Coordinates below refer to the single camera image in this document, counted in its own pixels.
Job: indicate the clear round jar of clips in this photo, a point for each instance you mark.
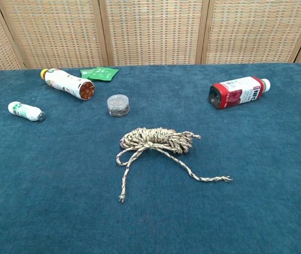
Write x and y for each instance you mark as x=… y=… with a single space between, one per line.
x=118 y=105

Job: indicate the large green sachet packet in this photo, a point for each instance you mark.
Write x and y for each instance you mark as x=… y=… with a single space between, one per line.
x=105 y=73

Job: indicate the small green sachet packet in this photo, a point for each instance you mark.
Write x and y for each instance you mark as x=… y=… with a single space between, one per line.
x=85 y=73

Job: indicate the red juice bottle white cap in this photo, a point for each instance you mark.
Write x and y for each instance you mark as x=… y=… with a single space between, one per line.
x=235 y=92

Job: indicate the woven wooden folding screen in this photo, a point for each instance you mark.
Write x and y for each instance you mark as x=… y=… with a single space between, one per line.
x=153 y=31

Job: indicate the white bottle with yellow cap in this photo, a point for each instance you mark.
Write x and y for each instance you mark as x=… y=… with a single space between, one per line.
x=63 y=82

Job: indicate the blue table cloth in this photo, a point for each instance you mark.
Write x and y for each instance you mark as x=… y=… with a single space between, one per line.
x=60 y=211

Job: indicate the small white green-label bottle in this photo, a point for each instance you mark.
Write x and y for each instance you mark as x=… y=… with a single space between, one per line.
x=23 y=109

